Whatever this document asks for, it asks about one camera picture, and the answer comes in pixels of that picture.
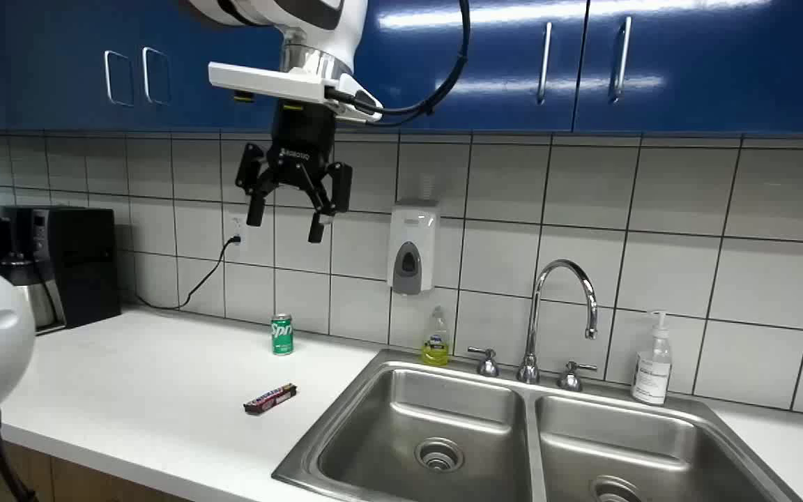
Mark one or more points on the blue upper cabinet left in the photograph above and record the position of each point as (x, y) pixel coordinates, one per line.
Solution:
(122, 64)

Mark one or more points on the black coffee maker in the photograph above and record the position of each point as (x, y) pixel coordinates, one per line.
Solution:
(65, 258)

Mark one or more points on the right sink drain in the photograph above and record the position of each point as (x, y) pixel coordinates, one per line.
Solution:
(613, 488)

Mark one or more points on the stainless steel double sink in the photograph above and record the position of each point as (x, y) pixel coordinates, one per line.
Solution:
(518, 441)

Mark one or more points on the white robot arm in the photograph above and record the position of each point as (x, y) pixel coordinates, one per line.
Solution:
(316, 34)

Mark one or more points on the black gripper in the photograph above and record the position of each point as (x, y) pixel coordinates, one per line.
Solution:
(299, 154)

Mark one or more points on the sink drain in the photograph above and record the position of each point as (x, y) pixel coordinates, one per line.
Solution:
(613, 488)
(440, 455)

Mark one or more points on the blue upper cabinet right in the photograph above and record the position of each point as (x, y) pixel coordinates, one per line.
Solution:
(693, 67)

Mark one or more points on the left sink drain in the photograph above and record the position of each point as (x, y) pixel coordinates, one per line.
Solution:
(440, 455)

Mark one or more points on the yellow dish soap bottle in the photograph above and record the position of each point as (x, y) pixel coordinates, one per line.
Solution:
(435, 339)

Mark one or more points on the blue upper cabinet middle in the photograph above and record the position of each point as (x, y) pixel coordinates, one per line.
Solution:
(518, 74)

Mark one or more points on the blue cabinet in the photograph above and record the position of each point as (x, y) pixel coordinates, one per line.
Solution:
(693, 67)
(122, 64)
(518, 74)

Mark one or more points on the clear hand soap pump bottle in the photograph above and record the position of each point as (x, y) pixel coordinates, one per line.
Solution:
(652, 368)

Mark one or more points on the white wall soap dispenser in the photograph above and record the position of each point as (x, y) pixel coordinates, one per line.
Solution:
(410, 254)

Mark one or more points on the Snickers chocolate bar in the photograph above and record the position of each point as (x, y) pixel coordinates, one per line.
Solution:
(269, 399)

